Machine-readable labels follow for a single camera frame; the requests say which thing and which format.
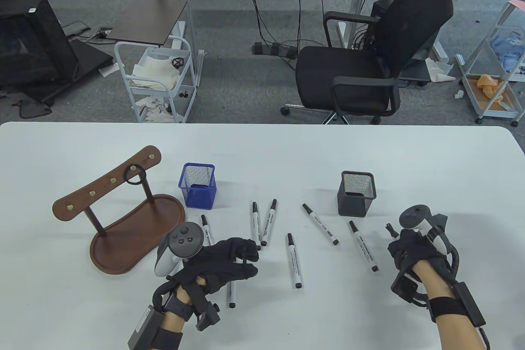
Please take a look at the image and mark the person's left hand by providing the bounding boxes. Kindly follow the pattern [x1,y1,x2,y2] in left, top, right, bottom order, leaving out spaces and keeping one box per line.
[177,237,260,296]

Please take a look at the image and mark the person's right hand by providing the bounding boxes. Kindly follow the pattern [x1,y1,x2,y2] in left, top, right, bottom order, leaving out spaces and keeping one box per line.
[388,229,452,281]

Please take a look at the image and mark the white marker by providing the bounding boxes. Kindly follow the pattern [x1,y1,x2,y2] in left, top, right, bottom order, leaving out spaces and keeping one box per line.
[201,199,278,309]

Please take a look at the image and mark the person's right forearm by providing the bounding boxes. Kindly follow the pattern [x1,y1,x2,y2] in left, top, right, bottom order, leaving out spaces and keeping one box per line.
[411,262,491,350]

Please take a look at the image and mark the black wrist band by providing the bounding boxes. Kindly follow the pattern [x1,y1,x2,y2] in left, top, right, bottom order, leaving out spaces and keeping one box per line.
[166,296,193,321]

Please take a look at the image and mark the grey white handheld controller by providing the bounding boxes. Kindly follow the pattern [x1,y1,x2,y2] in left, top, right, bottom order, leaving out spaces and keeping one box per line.
[155,223,205,277]
[399,205,460,275]

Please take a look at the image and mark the blue mesh pen holder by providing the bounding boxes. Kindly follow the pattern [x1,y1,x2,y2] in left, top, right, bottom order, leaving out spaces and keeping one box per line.
[178,162,217,208]

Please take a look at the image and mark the black mesh pen holder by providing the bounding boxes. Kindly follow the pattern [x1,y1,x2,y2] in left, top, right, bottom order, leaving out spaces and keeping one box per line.
[337,171,376,217]

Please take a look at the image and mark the black wrist sensor box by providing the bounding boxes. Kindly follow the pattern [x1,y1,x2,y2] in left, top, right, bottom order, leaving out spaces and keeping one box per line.
[128,305,164,350]
[453,282,486,327]

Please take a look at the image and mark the brown wooden hook stand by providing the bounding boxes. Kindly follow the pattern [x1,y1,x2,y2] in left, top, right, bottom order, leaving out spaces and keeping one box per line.
[52,145,187,275]

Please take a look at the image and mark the white shelf trolley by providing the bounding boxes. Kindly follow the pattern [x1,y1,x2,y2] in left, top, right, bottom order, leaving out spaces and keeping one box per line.
[457,0,525,126]

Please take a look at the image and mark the scribbled white papers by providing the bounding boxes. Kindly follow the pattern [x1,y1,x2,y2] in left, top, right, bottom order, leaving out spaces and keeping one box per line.
[139,96,175,123]

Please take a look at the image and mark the white rolling cart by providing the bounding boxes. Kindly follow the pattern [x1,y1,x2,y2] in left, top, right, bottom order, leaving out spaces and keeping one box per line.
[114,36,197,124]

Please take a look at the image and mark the white crumpled floor sheet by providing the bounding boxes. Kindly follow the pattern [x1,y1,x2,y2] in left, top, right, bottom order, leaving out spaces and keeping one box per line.
[424,57,457,83]

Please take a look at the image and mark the orange cloth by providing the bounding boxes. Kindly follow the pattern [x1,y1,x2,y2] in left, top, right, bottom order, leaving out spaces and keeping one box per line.
[476,74,508,105]

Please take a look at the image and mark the black mesh office chair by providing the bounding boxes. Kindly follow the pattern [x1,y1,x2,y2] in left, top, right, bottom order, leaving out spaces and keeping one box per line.
[281,0,455,126]

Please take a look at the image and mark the white cloth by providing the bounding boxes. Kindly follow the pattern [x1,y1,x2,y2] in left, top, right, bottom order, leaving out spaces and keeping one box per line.
[132,55,181,89]

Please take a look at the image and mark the blue cloth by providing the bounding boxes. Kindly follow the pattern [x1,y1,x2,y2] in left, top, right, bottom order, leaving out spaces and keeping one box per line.
[489,34,525,73]

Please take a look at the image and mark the black floor power strip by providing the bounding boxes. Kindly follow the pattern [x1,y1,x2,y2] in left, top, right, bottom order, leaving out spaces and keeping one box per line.
[251,41,299,59]

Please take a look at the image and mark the black monitor stand base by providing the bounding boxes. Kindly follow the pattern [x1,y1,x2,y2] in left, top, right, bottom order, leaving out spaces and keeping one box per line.
[0,38,114,105]

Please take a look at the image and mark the black computer tower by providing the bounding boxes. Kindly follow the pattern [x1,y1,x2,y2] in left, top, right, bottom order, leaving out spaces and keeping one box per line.
[371,0,400,45]

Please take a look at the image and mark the brown side table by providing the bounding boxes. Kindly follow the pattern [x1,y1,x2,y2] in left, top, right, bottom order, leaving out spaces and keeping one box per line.
[106,0,188,46]

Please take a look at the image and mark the large black monitor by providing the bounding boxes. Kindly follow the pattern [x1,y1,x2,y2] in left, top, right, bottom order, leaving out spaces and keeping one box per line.
[0,0,79,89]

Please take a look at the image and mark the black fabric forearm strap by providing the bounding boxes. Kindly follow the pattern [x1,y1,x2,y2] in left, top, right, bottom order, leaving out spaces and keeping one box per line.
[429,296,466,322]
[152,325,184,350]

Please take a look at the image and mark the black cable loop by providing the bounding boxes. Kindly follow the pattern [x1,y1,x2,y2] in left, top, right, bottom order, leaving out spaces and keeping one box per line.
[11,99,53,119]

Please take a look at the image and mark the silver metal post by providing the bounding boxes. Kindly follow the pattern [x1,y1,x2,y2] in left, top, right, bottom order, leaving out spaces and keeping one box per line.
[180,0,205,88]

